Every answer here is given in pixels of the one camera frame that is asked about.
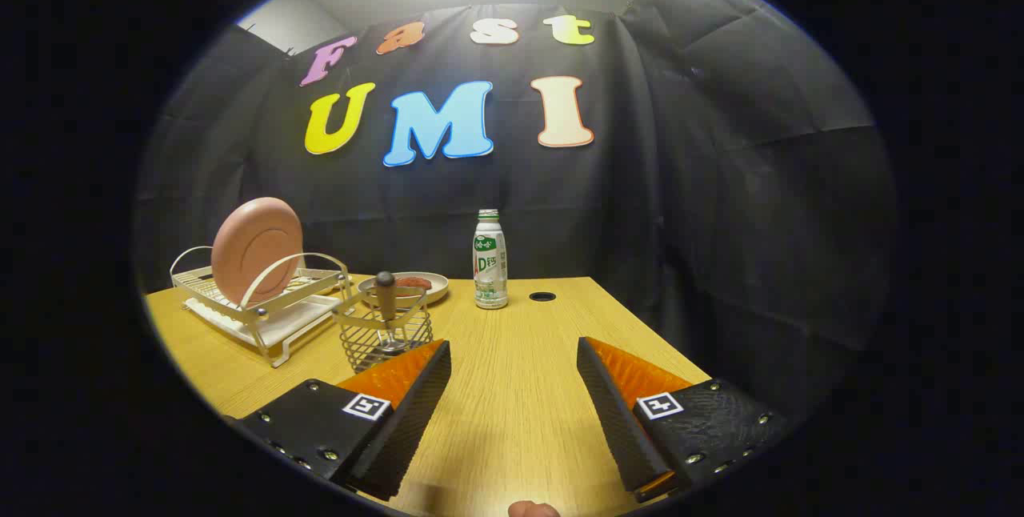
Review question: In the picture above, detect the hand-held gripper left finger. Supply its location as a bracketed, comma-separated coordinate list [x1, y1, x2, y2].
[240, 339, 453, 502]

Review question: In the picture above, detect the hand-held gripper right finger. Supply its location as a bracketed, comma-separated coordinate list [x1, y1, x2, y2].
[576, 336, 789, 503]

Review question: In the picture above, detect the wire basket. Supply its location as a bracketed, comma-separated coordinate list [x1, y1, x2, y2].
[332, 283, 434, 375]

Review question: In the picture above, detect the dark handled spoon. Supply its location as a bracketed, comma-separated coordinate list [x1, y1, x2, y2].
[374, 271, 417, 354]

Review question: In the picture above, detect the white wire dish rack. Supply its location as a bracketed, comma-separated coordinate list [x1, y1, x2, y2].
[170, 246, 353, 368]

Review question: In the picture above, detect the pink plate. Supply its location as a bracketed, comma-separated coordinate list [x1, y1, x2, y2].
[211, 197, 306, 308]

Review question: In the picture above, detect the beige plate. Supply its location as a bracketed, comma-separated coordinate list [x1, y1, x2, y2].
[358, 272, 450, 308]

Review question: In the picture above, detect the white drain tray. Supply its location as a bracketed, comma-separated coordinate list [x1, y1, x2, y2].
[184, 293, 345, 350]

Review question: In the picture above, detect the white drink bottle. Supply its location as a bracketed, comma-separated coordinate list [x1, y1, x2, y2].
[473, 209, 510, 310]

